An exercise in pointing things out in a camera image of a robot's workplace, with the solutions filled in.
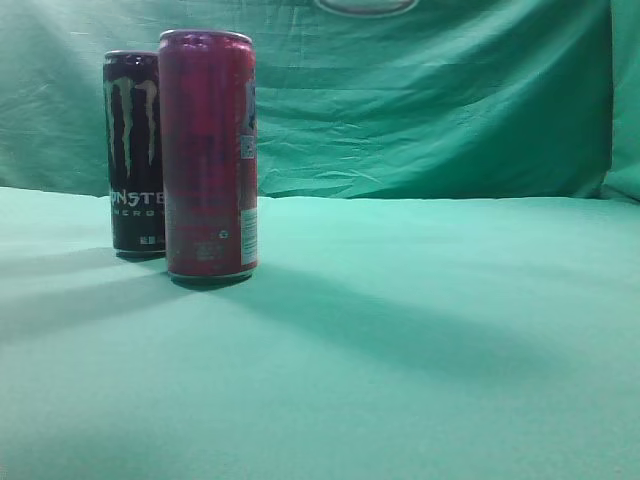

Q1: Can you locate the light green drink can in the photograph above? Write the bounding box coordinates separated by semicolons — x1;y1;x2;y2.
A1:
314;0;420;18

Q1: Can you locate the pink energy drink can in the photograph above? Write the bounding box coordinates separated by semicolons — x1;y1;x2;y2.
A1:
158;29;258;281

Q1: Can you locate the green cloth table cover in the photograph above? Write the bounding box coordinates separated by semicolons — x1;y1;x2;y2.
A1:
1;188;639;479

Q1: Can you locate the green cloth backdrop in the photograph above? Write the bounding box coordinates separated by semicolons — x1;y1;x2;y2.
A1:
1;1;614;199

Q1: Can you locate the black Monster energy can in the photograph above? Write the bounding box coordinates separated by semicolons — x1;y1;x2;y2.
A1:
103;50;165;258

